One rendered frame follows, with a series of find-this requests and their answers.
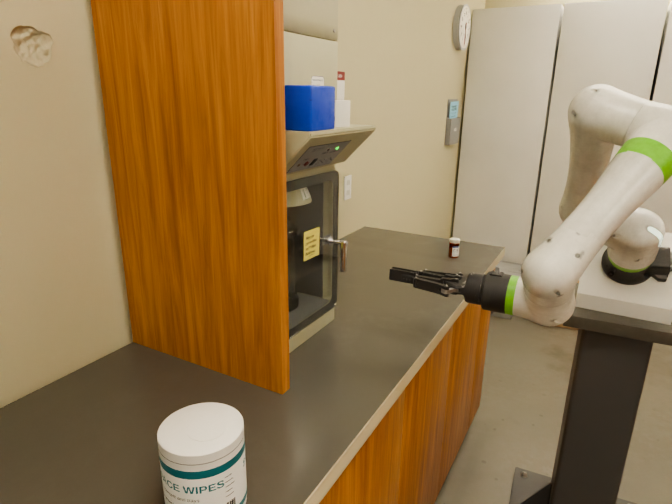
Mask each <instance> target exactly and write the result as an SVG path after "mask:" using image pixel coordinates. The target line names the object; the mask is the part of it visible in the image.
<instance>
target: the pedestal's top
mask: <svg viewBox="0 0 672 504"><path fill-rule="evenodd" d="M563 326H567V327H572V328H578V329H583V330H589V331H594V332H599V333H605V334H610V335H615V336H621V337H626V338H631V339H637V340H642V341H647V342H653V343H658V344H664V345H669V346H672V323H671V325H667V324H662V323H656V322H651V321H646V320H641V319H636V318H631V317H626V316H621V315H616V314H611V313H605V312H600V311H595V310H590V309H585V308H580V307H575V310H574V312H573V314H572V316H571V317H570V318H569V319H568V320H567V321H566V322H564V323H563Z"/></svg>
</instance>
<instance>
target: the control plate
mask: <svg viewBox="0 0 672 504"><path fill-rule="evenodd" d="M350 142H351V140H350V141H344V142H337V143H331V144H324V145H318V146H312V147H309V148H308V149H307V150H306V151H305V153H304V154H303V155H302V156H301V157H300V158H299V159H298V161H297V162H296V163H295V164H294V165H293V166H292V167H291V168H290V170H289V171H288V172H287V173H291V172H295V171H300V170H304V169H309V168H313V167H317V166H322V165H326V164H330V163H331V162H332V161H333V160H334V158H335V157H336V156H337V155H338V154H339V153H340V152H341V151H342V150H343V149H344V148H345V147H346V146H347V145H348V144H349V143H350ZM337 147H339V148H338V149H336V148H337ZM329 148H330V150H329V151H327V149H329ZM330 157H332V160H330V159H329V158H330ZM316 158H318V159H317V161H316V162H315V163H314V164H313V165H311V166H309V164H310V163H311V162H312V161H313V160H314V159H316ZM325 158H327V161H325V160H324V159H325ZM320 159H322V162H320V161H319V160H320ZM307 161H308V162H309V164H308V165H307V166H304V164H305V163H306V162H307ZM298 164H300V166H298V167H297V165H298Z"/></svg>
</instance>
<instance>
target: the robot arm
mask: <svg viewBox="0 0 672 504"><path fill-rule="evenodd" d="M568 123H569V132H570V160H569V170H568V176H567V181H566V186H565V189H564V193H563V196H562V199H561V202H560V205H559V215H560V218H561V220H562V221H563V223H562V224H561V225H560V226H559V227H558V228H557V229H556V230H555V231H554V232H553V233H552V234H551V235H550V236H549V237H548V238H547V239H546V240H545V241H543V242H542V243H541V244H540V245H539V246H538V247H537V248H535V249H534V250H533V251H532V252H531V253H530V254H528V255H527V257H526V258H525V259H524V261H523V263H522V267H521V276H515V275H509V274H504V272H500V269H499V268H500V267H499V266H495V271H494V270H493V271H489V272H488V273H487V274H481V273H476V272H470V273H469V274H468V276H467V278H466V277H462V276H463V273H461V272H445V271H437V270H428V269H424V271H418V270H413V269H407V268H401V267H396V266H393V267H392V268H390V272H389V280H394V281H399V282H404V283H410V284H413V287H414V288H418V289H421V290H425V291H429V292H433V293H436V294H440V295H442V296H444V297H449V293H450V294H453V295H463V296H464V300H465V302H467V303H471V304H476V305H481V307H482V309H483V310H488V311H491V314H493V313H494V312H498V313H503V314H508V315H513V316H517V317H521V318H524V319H527V320H530V321H532V322H535V323H537V324H539V325H542V326H549V327H551V326H557V325H560V324H563V323H564V322H566V321H567V320H568V319H569V318H570V317H571V316H572V314H573V312H574V310H575V304H576V302H575V286H576V284H577V282H578V280H579V279H580V277H581V276H582V274H583V273H584V271H585V270H586V268H587V267H588V265H589V264H590V262H591V261H592V260H593V258H594V257H595V256H596V254H597V253H598V252H599V250H600V249H601V248H602V247H603V245H605V246H607V249H606V250H605V252H604V253H603V256H602V262H601V264H602V268H603V271H604V272H605V274H606V275H607V276H608V277H609V278H610V279H612V280H613V281H615V282H617V283H620V284H624V285H636V284H640V283H643V282H645V281H647V280H648V279H649V278H650V277H653V278H654V279H655V280H657V281H658V282H666V281H667V278H668V275H669V273H670V272H672V267H671V265H672V252H671V251H670V247H660V246H661V243H662V240H663V237H664V234H665V225H664V222H663V220H662V219H661V218H660V217H659V216H658V215H657V214H656V213H654V212H652V211H650V210H647V209H644V208H641V207H640V206H641V205H642V204H643V203H644V202H645V201H646V200H647V199H648V198H649V197H651V196H652V195H653V194H654V193H655V192H656V191H657V190H658V189H659V188H660V187H661V186H662V185H663V184H664V183H665V182H666V181H667V180H668V179H669V178H670V177H671V176H672V105H667V104H663V103H658V102H653V101H649V100H646V99H643V98H640V97H638V96H635V95H632V94H629V93H627V92H624V91H622V90H619V89H617V88H615V87H613V86H610V85H605V84H596V85H592V86H589V87H586V88H584V89H583V90H581V91H580V92H579V93H578V94H576V96H575V97H574V98H573V99H572V101H571V103H570V105H569V108H568ZM614 145H618V146H621V148H620V149H619V151H618V152H617V153H616V155H615V156H614V158H613V159H612V160H611V162H610V159H611V155H612V151H613V148H614Z"/></svg>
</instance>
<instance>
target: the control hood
mask: <svg viewBox="0 0 672 504"><path fill-rule="evenodd" d="M375 129H376V126H375V125H360V124H350V127H335V128H334V129H330V130H321V131H312V132H309V131H291V130H285V134H286V175H289V174H294V173H298V172H302V171H307V170H311V169H315V168H320V167H324V166H328V165H333V164H337V163H341V162H345V161H346V160H347V159H348V158H349V157H350V156H351V155H352V154H353V153H354V151H355V150H356V149H357V148H358V147H359V146H360V145H361V144H362V143H363V142H364V141H365V140H366V139H367V138H368V137H369V136H370V135H371V134H372V133H373V132H374V131H375ZM350 140H351V142H350V143H349V144H348V145H347V146H346V147H345V148H344V149H343V150H342V151H341V152H340V153H339V154H338V155H337V156H336V157H335V158H334V160H333V161H332V162H331V163H330V164H326V165H322V166H317V167H313V168H309V169H304V170H300V171H295V172H291V173H287V172H288V171H289V170H290V168H291V167H292V166H293V165H294V164H295V163H296V162H297V161H298V159H299V158H300V157H301V156H302V155H303V154H304V153H305V151H306V150H307V149H308V148H309V147H312V146H318V145H324V144H331V143H337V142H344V141H350Z"/></svg>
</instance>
